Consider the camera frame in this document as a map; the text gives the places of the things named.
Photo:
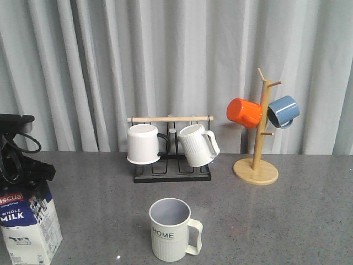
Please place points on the black gloved left hand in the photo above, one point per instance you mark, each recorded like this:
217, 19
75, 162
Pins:
26, 174

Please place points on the blue white milk carton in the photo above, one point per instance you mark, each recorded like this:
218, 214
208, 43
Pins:
29, 224

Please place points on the cream HOME mug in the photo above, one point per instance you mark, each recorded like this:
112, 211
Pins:
173, 232

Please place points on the black wrist-mounted device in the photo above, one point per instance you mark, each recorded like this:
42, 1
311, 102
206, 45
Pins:
13, 123

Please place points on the grey curtain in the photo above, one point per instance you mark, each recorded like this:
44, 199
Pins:
81, 68

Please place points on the white ribbed mug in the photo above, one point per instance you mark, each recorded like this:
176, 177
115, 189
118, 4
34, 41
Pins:
199, 145

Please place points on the wooden mug tree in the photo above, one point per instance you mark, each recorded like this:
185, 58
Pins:
255, 170

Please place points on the orange mug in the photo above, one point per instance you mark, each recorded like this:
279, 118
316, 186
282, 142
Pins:
244, 112

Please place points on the blue mug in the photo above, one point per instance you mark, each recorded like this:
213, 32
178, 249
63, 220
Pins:
282, 111

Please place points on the white mug black handle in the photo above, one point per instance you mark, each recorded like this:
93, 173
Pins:
143, 144

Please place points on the black wire mug rack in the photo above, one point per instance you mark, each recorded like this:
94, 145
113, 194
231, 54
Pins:
172, 167

